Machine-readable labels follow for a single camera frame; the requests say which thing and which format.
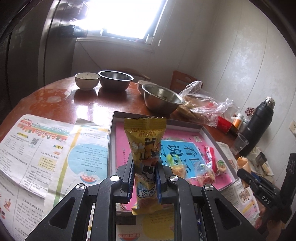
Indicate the grey cardboard box tray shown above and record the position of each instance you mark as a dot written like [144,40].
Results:
[113,143]

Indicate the dark windowsill box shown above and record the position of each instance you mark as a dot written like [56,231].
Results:
[71,31]

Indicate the pink book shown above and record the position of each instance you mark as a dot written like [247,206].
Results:
[180,136]

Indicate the black thermos flask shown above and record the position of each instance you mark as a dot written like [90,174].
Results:
[257,127]

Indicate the yellow snack packet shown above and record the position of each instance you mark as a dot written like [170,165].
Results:
[143,139]

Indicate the small metal cup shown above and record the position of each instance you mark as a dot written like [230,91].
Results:
[261,159]

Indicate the red candy bar wrapper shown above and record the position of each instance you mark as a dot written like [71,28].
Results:
[210,155]

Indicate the grey refrigerator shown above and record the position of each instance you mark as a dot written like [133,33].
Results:
[23,58]

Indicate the large steel bowl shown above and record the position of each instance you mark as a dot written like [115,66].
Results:
[161,103]
[115,82]

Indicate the orange pill bottle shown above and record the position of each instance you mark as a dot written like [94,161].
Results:
[236,124]

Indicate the white wall socket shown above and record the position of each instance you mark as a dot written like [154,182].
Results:
[293,128]

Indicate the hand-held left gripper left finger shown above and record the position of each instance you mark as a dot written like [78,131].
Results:
[130,182]

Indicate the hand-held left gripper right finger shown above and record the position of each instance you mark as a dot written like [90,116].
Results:
[158,184]

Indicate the colourful green newspaper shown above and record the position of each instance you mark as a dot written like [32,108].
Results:
[242,199]

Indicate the brown bun packet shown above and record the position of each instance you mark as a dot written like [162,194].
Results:
[222,166]

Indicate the white printed newspaper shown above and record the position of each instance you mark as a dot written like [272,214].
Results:
[34,157]

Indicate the clear packet red snack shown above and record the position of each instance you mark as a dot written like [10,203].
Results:
[205,178]

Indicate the person's right hand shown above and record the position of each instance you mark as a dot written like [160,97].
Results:
[266,214]

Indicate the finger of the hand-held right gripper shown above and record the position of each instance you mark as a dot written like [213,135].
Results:
[267,184]
[255,188]

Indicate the bright window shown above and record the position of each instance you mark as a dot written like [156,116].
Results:
[129,18]

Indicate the wooden chair back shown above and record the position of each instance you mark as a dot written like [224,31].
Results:
[178,80]

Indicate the small ceramic bowl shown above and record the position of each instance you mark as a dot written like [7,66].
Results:
[140,87]

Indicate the yellow cake packet green top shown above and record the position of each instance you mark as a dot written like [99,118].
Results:
[178,171]

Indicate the red tissue box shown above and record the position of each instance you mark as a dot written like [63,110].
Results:
[225,125]

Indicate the clear plastic cup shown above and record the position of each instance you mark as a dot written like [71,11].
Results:
[239,144]

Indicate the speckled ceramic bowl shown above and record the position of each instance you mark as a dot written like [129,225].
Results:
[87,82]

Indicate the crumpled white cloth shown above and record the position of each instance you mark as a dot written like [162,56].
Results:
[269,170]

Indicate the dried red berry bunch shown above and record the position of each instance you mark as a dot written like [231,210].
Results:
[249,111]

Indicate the clear plastic bag of food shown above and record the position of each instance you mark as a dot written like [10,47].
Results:
[201,106]

